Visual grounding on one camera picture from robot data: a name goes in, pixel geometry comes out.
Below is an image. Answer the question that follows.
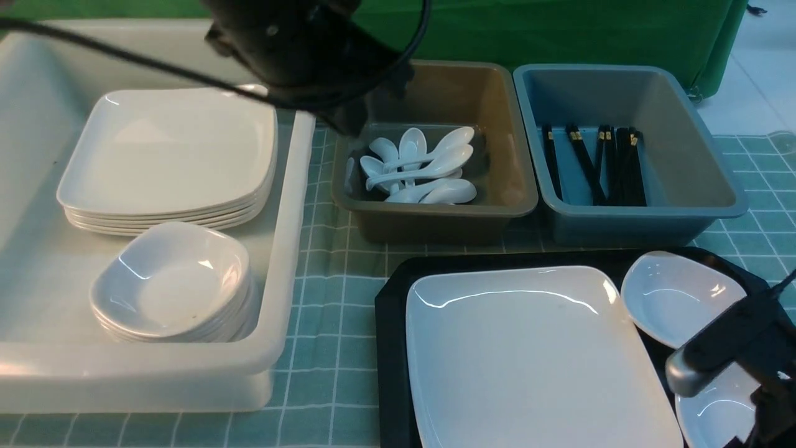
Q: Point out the white bowl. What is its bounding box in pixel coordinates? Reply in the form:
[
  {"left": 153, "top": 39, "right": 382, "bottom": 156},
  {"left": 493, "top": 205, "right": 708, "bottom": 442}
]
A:
[
  {"left": 675, "top": 364, "right": 759, "bottom": 447},
  {"left": 621, "top": 251, "right": 747, "bottom": 349}
]

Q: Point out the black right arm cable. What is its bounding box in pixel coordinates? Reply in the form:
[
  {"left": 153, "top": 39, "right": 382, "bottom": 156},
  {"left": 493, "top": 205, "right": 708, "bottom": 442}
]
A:
[{"left": 768, "top": 269, "right": 796, "bottom": 302}]

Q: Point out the stack of white bowls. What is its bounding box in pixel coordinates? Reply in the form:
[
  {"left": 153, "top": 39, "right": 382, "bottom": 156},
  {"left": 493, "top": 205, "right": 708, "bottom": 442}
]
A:
[{"left": 89, "top": 222, "right": 261, "bottom": 343}]

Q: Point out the green backdrop cloth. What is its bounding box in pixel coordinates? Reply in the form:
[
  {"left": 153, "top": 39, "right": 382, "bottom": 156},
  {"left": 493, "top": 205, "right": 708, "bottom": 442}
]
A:
[{"left": 2, "top": 1, "right": 748, "bottom": 99}]

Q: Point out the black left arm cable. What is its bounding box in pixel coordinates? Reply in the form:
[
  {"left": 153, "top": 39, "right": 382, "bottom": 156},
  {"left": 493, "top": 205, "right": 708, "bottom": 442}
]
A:
[{"left": 0, "top": 0, "right": 433, "bottom": 106}]

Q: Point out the large white square plate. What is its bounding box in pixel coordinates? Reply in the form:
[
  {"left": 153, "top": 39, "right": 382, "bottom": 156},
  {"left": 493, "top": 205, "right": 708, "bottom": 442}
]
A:
[{"left": 405, "top": 266, "right": 684, "bottom": 447}]

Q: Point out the blue plastic bin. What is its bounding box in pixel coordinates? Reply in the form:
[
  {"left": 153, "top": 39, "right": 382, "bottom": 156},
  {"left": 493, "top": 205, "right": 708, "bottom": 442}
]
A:
[{"left": 514, "top": 63, "right": 749, "bottom": 248}]

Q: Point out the black serving tray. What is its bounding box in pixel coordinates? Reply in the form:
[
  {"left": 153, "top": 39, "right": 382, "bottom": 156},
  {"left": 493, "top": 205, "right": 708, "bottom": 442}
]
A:
[{"left": 375, "top": 247, "right": 776, "bottom": 447}]

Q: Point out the green checkered tablecloth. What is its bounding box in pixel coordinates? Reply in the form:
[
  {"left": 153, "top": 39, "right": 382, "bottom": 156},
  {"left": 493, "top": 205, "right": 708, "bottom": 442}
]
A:
[{"left": 2, "top": 128, "right": 794, "bottom": 447}]

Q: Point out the stack of white square plates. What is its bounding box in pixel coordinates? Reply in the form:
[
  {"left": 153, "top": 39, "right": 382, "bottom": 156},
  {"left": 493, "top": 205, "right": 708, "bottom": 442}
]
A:
[{"left": 57, "top": 88, "right": 278, "bottom": 236}]

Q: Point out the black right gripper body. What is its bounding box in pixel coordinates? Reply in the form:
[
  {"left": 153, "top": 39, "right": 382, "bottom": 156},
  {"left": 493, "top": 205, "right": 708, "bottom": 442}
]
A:
[{"left": 684, "top": 292, "right": 794, "bottom": 447}]

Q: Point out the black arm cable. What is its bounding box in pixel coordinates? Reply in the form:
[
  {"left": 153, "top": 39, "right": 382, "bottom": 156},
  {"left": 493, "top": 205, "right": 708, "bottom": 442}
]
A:
[
  {"left": 0, "top": 0, "right": 433, "bottom": 106},
  {"left": 768, "top": 269, "right": 796, "bottom": 302}
]

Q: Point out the pile of white spoons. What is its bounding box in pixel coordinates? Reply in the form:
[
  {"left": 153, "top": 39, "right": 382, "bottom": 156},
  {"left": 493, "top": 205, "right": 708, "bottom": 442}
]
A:
[{"left": 348, "top": 126, "right": 478, "bottom": 205}]

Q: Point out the bundle of black chopsticks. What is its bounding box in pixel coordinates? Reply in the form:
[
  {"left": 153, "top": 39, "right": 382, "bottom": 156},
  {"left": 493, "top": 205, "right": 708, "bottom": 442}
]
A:
[{"left": 538, "top": 124, "right": 649, "bottom": 207}]

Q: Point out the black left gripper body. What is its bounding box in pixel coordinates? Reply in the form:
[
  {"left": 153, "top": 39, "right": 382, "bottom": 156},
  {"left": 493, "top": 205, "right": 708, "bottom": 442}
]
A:
[{"left": 204, "top": 1, "right": 416, "bottom": 138}]

